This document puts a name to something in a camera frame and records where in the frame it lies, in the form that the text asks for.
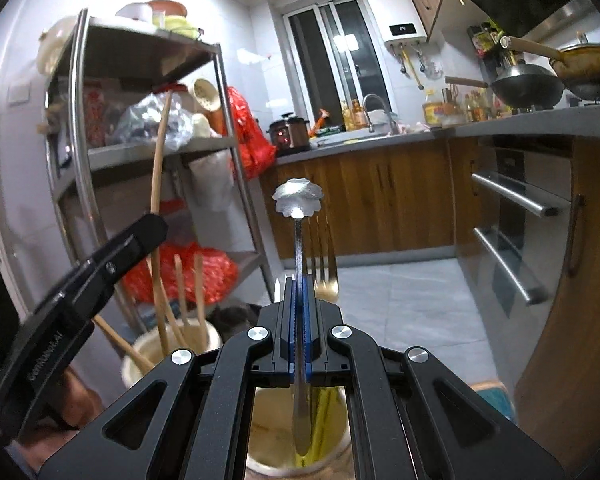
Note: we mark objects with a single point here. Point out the white wall socket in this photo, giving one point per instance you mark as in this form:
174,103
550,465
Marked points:
19,94

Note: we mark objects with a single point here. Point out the white bowl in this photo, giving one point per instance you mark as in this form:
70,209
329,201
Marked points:
132,12

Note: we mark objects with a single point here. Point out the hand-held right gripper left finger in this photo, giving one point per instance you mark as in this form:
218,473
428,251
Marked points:
292,330

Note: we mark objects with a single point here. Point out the grey kitchen countertop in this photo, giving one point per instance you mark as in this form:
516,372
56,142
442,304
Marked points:
530,122

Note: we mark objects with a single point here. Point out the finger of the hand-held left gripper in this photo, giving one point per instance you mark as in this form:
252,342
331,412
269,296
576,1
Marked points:
115,260

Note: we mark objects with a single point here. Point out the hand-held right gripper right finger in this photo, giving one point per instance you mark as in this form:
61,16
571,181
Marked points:
306,330

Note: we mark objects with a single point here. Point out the printed quilted cloth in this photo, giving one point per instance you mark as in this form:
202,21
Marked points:
492,400

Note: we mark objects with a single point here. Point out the stainless steel oven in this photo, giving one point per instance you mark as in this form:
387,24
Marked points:
520,185

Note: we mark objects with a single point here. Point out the kitchen window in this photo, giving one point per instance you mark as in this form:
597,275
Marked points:
310,60

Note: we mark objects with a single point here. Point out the white water heater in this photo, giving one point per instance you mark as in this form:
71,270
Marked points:
395,10

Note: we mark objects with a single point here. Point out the metal shelf rack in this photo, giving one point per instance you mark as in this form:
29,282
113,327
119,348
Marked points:
80,110

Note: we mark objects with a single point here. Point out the gold fork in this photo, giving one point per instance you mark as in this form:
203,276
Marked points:
325,287

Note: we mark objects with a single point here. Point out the wooden kitchen cabinets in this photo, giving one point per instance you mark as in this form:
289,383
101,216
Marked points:
380,195

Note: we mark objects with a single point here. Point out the steel kitchen faucet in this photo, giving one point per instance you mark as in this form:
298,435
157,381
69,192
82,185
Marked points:
367,102

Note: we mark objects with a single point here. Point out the clear plastic bag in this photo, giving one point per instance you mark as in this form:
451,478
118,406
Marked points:
145,120

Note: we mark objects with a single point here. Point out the red plastic bag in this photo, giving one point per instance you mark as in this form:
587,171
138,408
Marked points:
215,270
247,135

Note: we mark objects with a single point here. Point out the brown wok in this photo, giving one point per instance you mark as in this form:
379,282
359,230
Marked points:
590,67

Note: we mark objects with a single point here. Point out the yellow oil bottle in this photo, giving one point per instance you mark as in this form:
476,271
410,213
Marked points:
432,112

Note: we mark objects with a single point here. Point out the silver scalloped spoon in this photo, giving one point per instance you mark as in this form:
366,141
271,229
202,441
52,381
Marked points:
296,200

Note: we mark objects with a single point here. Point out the dark wok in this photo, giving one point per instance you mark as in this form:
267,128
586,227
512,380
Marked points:
527,90

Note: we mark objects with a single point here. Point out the person's left hand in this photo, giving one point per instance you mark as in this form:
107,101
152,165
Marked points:
82,395

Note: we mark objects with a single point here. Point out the wooden chopstick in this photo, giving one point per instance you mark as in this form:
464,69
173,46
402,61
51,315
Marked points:
180,300
199,300
156,185
125,345

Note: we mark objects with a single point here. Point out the white ceramic double utensil holder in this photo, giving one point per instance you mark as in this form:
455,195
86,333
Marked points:
140,375

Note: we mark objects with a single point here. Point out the orange bowl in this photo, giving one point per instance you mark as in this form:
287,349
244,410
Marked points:
170,7

